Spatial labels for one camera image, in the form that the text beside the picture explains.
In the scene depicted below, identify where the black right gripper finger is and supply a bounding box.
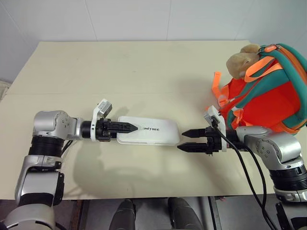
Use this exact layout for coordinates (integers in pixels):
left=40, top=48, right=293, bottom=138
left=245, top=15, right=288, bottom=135
left=177, top=142, right=209, bottom=153
left=182, top=128, right=210, bottom=139

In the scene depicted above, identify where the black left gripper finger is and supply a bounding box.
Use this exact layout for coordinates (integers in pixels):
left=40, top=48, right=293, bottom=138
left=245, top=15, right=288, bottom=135
left=111, top=122, right=139, bottom=134

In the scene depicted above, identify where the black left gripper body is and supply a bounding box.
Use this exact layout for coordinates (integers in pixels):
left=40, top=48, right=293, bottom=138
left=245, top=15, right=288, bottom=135
left=95, top=117, right=118, bottom=143

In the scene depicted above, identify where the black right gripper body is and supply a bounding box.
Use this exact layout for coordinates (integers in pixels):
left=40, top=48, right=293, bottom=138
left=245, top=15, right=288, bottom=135
left=204, top=126, right=223, bottom=155

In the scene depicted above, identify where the white box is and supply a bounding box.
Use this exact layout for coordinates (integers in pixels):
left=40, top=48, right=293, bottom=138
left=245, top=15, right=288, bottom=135
left=116, top=115, right=180, bottom=146

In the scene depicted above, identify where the orange and teal backpack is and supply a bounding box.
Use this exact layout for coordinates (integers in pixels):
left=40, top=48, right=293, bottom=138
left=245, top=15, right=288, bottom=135
left=211, top=43, right=307, bottom=135

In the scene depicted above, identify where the dark rounded shape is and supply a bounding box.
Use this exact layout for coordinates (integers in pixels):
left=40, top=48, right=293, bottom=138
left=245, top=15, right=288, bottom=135
left=114, top=198, right=138, bottom=230
left=167, top=197, right=201, bottom=230

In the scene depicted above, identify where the black panel under table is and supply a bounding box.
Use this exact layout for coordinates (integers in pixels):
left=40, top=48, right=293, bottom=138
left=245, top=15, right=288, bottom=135
left=208, top=195, right=290, bottom=230

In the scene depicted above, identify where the beige plush toy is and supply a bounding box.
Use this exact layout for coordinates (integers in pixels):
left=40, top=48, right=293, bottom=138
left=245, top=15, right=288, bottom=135
left=226, top=44, right=261, bottom=80

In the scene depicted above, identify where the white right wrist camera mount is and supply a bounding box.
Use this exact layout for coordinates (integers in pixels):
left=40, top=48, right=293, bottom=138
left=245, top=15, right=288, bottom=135
left=203, top=105, right=227, bottom=153

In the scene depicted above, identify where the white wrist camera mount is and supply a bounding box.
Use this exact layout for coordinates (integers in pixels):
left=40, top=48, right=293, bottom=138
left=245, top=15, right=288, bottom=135
left=90, top=98, right=114, bottom=142
left=203, top=105, right=227, bottom=153

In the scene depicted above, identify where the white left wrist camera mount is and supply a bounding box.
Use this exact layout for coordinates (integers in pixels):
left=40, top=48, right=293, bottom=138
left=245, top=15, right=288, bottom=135
left=90, top=98, right=114, bottom=142

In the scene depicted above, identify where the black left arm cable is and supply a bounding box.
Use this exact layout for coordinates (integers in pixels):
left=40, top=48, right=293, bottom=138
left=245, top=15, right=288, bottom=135
left=60, top=139, right=74, bottom=158

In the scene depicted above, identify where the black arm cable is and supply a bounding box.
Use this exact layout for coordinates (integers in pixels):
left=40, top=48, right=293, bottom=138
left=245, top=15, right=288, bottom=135
left=244, top=147, right=268, bottom=213
left=60, top=139, right=74, bottom=158

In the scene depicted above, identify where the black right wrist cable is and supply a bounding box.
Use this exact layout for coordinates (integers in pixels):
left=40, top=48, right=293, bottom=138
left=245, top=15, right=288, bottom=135
left=210, top=119, right=279, bottom=230

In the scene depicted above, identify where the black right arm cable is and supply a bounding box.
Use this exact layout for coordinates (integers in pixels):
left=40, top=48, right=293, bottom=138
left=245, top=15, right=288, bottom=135
left=244, top=147, right=268, bottom=213

